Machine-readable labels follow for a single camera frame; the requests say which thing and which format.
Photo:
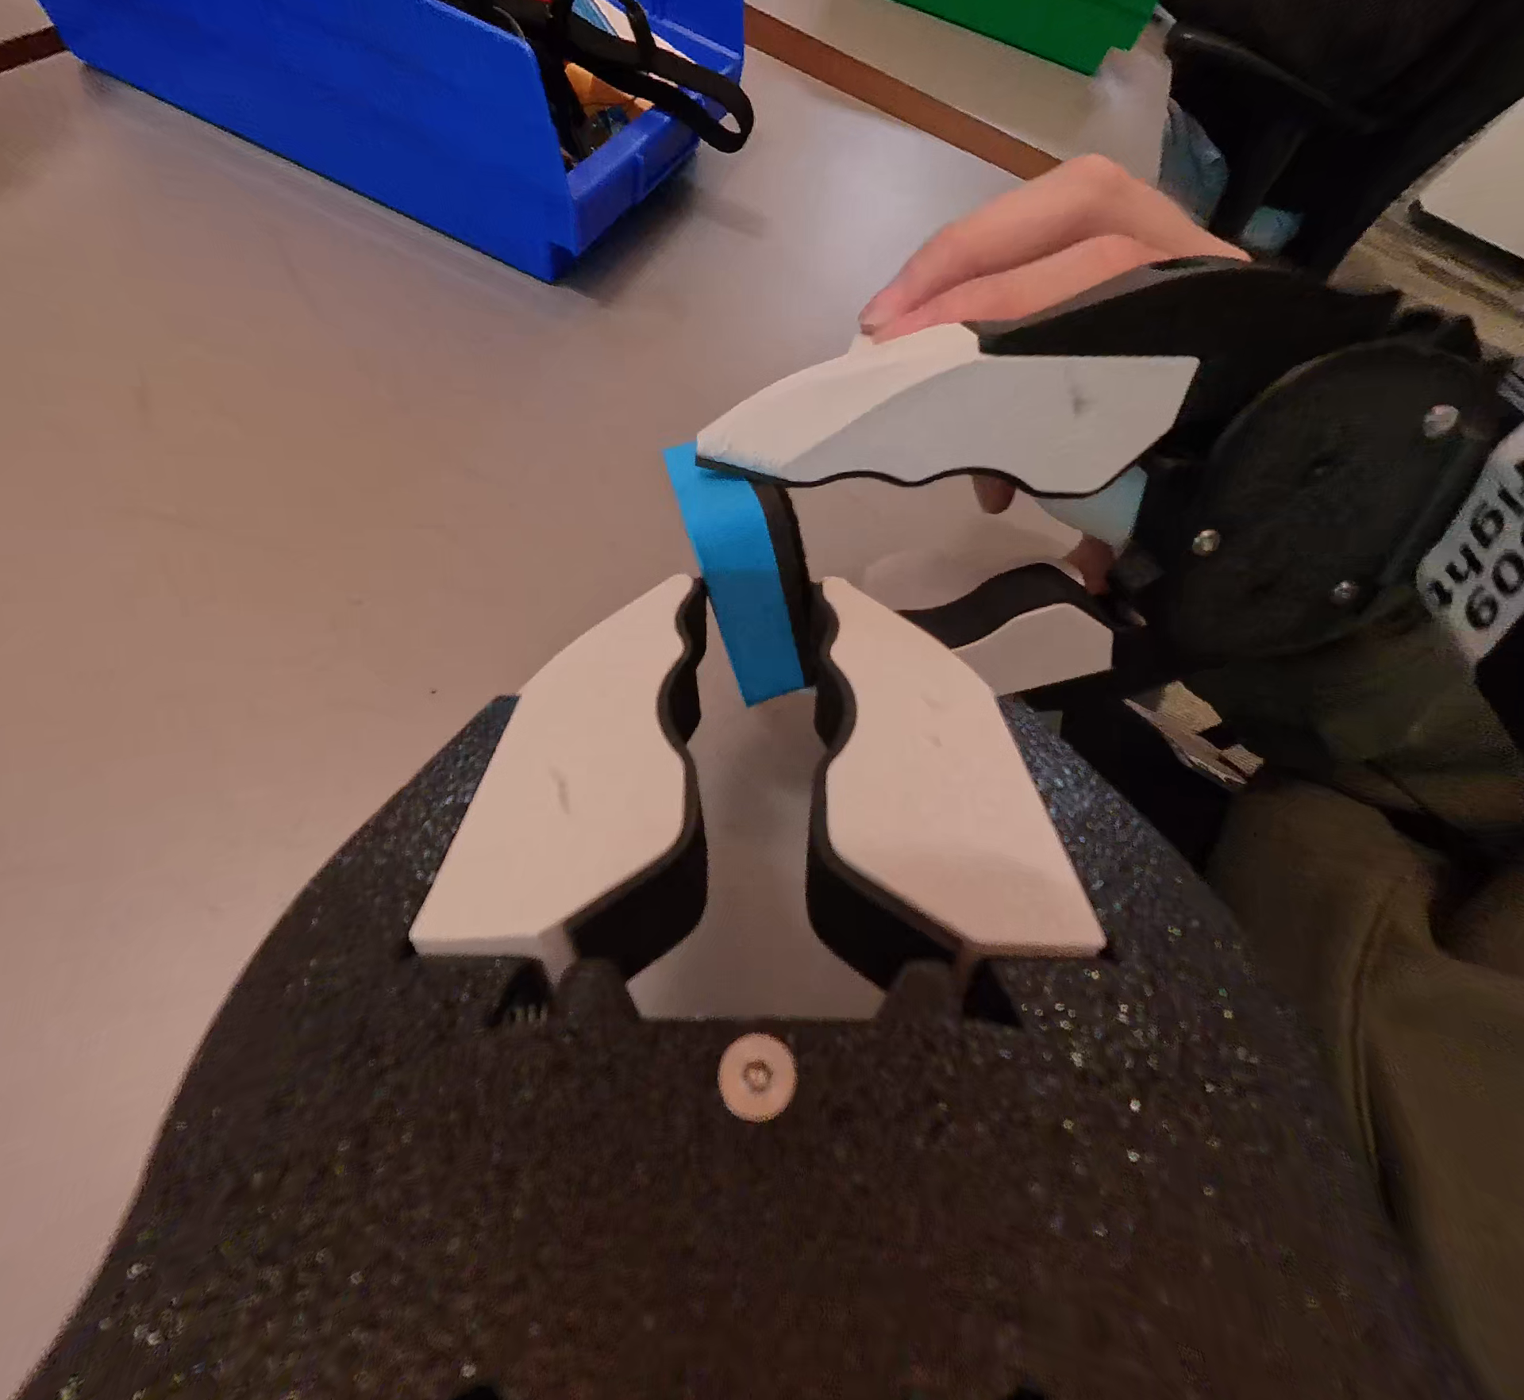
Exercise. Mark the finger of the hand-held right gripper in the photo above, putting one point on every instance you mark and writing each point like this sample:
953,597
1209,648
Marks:
1037,639
953,411

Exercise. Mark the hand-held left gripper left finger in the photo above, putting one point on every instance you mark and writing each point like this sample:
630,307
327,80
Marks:
559,792

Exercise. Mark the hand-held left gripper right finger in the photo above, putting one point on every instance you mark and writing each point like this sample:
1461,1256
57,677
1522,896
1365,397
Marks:
953,805

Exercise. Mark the blue foam pad black backing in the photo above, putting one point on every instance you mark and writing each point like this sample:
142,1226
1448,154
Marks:
739,578

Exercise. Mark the blue plastic bin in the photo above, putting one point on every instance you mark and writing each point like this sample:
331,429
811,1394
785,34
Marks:
299,55

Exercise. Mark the person's right forearm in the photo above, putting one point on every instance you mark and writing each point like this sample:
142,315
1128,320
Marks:
1334,709

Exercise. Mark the person's right hand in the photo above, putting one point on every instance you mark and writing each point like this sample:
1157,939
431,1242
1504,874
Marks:
1048,234

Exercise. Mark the black office chair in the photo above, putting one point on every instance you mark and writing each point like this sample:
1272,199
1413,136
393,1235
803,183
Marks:
1310,114

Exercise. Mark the orange block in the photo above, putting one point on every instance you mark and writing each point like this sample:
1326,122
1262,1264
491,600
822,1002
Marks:
596,90

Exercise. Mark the person's olive hoodie torso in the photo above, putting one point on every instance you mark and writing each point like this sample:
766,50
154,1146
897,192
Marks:
1369,1067

